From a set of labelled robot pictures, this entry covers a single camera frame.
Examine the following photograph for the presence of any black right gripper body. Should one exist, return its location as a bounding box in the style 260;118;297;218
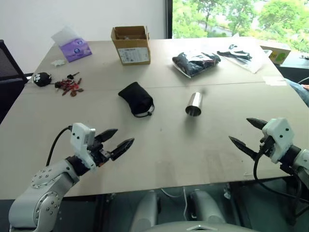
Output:
259;135;275;156

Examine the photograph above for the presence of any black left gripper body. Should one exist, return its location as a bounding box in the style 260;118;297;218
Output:
88;137;114;168

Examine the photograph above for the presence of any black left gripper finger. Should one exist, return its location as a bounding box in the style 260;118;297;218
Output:
110;138;135;161
94;129;119;144

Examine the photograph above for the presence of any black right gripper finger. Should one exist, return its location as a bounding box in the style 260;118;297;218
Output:
246;117;268;132
228;136;261;160

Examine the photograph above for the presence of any clear bag with black-white parts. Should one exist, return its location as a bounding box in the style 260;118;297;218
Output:
216;43;264;74

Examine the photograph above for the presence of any plastic bag of black parts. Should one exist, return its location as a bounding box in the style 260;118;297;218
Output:
171;51;222;79

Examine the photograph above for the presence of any white tape strip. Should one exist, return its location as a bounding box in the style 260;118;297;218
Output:
262;75;287;86

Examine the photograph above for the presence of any person's blue jeans leg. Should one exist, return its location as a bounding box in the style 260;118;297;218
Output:
286;78;309;107

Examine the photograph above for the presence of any silver metal cylinder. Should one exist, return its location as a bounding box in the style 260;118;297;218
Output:
184;91;203;117

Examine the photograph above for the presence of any grey robot leg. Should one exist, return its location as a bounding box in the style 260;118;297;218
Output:
134;190;162;232
190;189;228;224

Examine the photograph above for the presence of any yellow green cardboard box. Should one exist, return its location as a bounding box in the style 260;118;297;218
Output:
260;41;292;65

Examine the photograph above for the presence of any black paw print plush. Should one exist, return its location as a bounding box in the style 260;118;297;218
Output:
30;72;53;87

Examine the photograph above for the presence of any crumpled white tissue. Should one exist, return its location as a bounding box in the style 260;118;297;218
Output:
50;58;66;67

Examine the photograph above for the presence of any open brown cardboard box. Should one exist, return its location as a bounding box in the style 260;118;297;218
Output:
111;25;152;66

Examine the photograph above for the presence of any purple tissue pack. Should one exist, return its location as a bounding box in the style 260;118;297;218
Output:
51;26;93;63

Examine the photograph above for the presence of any grey robot torso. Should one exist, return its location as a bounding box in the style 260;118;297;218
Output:
144;223;257;232

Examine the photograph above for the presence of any black mesh chair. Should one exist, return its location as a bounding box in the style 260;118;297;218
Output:
0;39;32;124

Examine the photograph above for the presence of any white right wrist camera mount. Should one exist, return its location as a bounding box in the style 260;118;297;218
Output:
262;117;295;165

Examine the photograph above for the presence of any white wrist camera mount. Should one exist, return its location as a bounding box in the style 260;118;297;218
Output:
262;117;295;165
70;122;98;171

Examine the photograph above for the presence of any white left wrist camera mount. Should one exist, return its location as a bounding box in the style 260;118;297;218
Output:
70;122;98;171

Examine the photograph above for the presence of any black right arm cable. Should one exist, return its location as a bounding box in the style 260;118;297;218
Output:
253;144;309;204

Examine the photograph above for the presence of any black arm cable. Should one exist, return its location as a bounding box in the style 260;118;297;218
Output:
45;125;73;167
253;144;309;204

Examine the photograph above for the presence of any black drawstring pouch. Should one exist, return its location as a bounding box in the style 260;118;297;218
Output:
118;81;155;118

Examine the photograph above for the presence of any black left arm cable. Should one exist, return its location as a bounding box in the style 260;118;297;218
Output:
45;125;73;167

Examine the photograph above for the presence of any red brown keychain pile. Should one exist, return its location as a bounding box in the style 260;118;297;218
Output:
54;77;85;97

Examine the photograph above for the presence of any white cable under table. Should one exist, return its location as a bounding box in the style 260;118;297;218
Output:
160;188;189;221

